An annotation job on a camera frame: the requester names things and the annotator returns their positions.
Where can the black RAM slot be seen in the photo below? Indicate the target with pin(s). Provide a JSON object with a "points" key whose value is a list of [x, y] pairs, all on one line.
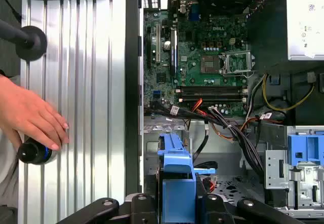
{"points": [[212, 100], [212, 91], [212, 88], [212, 96]]}

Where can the blue plastic drive latch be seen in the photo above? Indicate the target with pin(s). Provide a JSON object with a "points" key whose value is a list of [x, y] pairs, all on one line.
{"points": [[298, 145]]}

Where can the person's pale clothing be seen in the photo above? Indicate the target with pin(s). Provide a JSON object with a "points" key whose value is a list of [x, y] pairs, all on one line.
{"points": [[6, 163]]}

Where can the metal disk bay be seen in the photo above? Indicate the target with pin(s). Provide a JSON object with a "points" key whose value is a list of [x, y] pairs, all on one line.
{"points": [[222, 153]]}

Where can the hard disk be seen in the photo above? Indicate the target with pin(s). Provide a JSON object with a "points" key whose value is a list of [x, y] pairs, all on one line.
{"points": [[177, 191]]}

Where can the black graphics card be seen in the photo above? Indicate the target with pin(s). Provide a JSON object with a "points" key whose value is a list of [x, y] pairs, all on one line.
{"points": [[173, 54]]}

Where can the black PC case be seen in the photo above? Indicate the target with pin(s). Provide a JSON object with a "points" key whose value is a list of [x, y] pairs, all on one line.
{"points": [[131, 82]]}

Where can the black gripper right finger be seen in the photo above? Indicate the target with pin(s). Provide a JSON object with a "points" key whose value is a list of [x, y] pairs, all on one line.
{"points": [[253, 208]]}

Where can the grey power supply unit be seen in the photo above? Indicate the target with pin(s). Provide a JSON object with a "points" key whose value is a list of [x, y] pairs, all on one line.
{"points": [[303, 18]]}

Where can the green motherboard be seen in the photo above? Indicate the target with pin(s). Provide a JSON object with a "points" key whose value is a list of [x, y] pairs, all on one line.
{"points": [[192, 31]]}

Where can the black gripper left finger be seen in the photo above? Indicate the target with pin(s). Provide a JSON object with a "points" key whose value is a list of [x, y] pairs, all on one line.
{"points": [[106, 207]]}

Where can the metal socket cover frame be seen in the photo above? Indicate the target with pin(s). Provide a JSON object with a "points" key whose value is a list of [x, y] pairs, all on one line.
{"points": [[236, 54]]}

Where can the white expansion slot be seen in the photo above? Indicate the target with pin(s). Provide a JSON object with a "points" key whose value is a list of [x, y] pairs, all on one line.
{"points": [[158, 44]]}

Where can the metal drive cage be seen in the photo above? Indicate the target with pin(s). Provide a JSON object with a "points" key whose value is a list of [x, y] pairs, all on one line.
{"points": [[276, 168]]}

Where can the person's bare hand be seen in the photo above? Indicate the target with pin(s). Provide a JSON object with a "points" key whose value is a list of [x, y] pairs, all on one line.
{"points": [[27, 112]]}

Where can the CPU socket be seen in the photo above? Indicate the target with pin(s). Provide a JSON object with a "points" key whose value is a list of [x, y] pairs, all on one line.
{"points": [[209, 64]]}

